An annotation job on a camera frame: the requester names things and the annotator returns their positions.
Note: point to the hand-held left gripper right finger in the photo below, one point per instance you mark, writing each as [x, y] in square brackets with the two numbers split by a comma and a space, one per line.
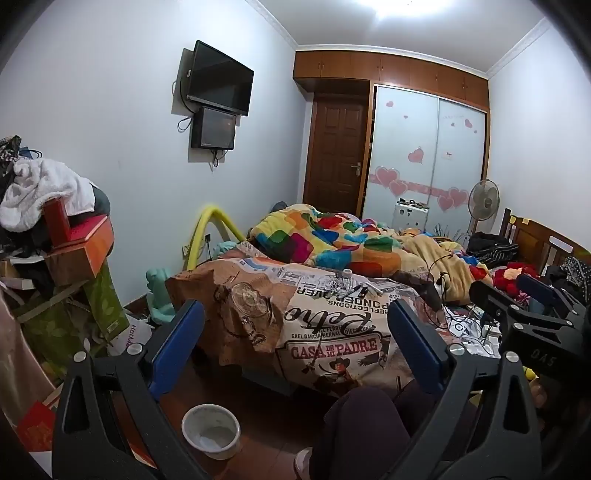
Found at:
[415, 341]

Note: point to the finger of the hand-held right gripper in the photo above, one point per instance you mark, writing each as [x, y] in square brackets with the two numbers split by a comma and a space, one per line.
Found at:
[540, 285]
[487, 297]

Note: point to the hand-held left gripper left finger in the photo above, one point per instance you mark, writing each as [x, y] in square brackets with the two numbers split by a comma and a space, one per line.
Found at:
[178, 341]

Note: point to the red plush toy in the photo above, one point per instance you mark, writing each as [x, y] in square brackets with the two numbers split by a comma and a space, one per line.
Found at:
[508, 274]

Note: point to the black patterned cloth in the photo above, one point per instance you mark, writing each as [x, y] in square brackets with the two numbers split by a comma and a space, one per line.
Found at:
[575, 272]

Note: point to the white crumpled papers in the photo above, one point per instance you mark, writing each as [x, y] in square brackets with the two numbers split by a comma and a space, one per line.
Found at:
[471, 332]

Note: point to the teal plastic toy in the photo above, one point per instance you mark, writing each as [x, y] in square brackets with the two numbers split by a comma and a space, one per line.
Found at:
[161, 300]

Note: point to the white shopping bag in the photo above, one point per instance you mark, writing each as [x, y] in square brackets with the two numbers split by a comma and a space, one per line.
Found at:
[131, 334]

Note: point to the brown wooden headboard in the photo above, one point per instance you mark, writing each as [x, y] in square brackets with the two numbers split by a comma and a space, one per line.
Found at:
[535, 235]

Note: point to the pile of black clothes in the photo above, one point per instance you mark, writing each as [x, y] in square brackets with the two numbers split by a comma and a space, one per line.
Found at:
[489, 247]

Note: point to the beige fleece blanket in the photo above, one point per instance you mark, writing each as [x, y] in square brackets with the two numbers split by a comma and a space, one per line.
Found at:
[443, 263]

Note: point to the green leaf print bag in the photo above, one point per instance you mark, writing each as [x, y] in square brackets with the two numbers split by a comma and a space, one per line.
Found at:
[97, 314]

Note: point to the clear tape roll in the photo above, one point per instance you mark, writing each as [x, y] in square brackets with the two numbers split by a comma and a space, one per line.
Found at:
[346, 276]

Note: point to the white standing fan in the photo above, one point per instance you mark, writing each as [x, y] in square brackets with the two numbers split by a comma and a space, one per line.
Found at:
[482, 198]

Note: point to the newspaper print blanket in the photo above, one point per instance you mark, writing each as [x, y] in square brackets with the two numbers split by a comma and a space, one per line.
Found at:
[277, 318]

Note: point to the person's leg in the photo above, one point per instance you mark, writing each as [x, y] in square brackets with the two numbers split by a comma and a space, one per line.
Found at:
[360, 429]

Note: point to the small white cabinet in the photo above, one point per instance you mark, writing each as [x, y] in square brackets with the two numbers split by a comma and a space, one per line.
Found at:
[411, 216]

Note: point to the yellow foam tube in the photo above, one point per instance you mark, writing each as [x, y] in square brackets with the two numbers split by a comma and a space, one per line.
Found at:
[199, 230]

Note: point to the orange box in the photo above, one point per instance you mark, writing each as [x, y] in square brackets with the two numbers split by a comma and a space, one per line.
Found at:
[83, 258]

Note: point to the colourful patchwork blanket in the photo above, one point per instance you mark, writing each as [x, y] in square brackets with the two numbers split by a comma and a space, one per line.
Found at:
[323, 240]

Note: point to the red box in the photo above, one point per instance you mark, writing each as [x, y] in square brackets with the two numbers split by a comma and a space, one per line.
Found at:
[83, 228]

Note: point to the wardrobe with heart stickers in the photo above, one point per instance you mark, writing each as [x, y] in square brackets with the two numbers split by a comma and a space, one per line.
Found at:
[429, 152]

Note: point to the red paper packet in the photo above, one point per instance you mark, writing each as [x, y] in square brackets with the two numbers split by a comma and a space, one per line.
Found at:
[37, 427]

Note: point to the brown wooden door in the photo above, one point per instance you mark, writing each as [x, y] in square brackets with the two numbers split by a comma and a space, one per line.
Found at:
[334, 152]

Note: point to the white towel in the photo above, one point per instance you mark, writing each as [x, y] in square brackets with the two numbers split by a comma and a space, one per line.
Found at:
[41, 184]

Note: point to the brown overhead cabinet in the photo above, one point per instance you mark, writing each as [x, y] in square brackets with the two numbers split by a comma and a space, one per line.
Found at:
[392, 69]

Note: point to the wall-mounted grey box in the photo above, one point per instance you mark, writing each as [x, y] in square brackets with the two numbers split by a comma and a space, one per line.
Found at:
[213, 128]

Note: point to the black wall television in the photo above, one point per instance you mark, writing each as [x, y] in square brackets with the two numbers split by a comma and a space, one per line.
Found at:
[219, 78]

